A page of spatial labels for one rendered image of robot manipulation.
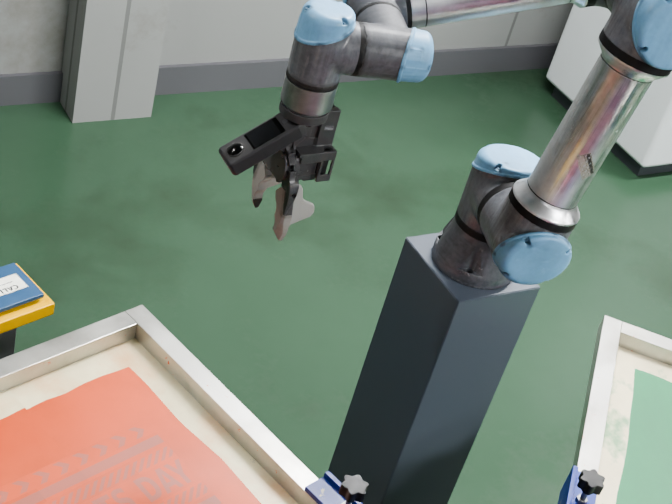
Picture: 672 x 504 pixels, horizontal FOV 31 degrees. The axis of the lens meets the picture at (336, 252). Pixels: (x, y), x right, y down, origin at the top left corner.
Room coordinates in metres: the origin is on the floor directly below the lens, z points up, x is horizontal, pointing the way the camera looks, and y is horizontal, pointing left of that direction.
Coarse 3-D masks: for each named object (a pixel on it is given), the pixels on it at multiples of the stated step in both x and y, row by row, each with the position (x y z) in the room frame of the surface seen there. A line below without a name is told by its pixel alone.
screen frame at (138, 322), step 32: (128, 320) 1.61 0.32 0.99; (32, 352) 1.47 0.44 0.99; (64, 352) 1.49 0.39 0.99; (96, 352) 1.54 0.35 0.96; (160, 352) 1.57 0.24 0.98; (0, 384) 1.39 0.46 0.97; (192, 384) 1.51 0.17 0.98; (224, 416) 1.46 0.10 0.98; (256, 448) 1.41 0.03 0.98; (288, 480) 1.36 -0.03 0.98
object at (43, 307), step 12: (36, 300) 1.63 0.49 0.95; (48, 300) 1.64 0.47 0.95; (12, 312) 1.58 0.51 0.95; (24, 312) 1.59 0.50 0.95; (36, 312) 1.61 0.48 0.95; (48, 312) 1.63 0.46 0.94; (0, 324) 1.55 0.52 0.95; (12, 324) 1.57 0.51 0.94; (24, 324) 1.59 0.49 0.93; (0, 336) 1.60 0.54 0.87; (12, 336) 1.62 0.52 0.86; (0, 348) 1.61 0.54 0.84; (12, 348) 1.63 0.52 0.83
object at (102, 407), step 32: (96, 384) 1.47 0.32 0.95; (128, 384) 1.49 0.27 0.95; (32, 416) 1.36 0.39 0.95; (64, 416) 1.38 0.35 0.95; (96, 416) 1.40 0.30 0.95; (128, 416) 1.42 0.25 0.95; (160, 416) 1.44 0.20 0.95; (64, 448) 1.32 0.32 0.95; (192, 448) 1.39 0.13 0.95; (224, 480) 1.35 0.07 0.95
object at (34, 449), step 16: (16, 416) 1.35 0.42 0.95; (0, 432) 1.31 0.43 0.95; (16, 432) 1.32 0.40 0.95; (32, 432) 1.33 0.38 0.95; (0, 448) 1.28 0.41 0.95; (16, 448) 1.29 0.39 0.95; (32, 448) 1.30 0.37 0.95; (48, 448) 1.31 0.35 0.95; (0, 464) 1.25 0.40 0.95; (16, 464) 1.26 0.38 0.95; (32, 464) 1.27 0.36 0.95; (48, 464) 1.28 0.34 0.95; (0, 480) 1.22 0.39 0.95
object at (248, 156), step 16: (256, 128) 1.49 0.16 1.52; (272, 128) 1.48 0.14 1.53; (288, 128) 1.48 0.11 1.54; (240, 144) 1.46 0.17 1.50; (256, 144) 1.46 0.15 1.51; (272, 144) 1.46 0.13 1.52; (288, 144) 1.47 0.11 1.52; (224, 160) 1.44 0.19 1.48; (240, 160) 1.43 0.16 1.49; (256, 160) 1.45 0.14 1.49
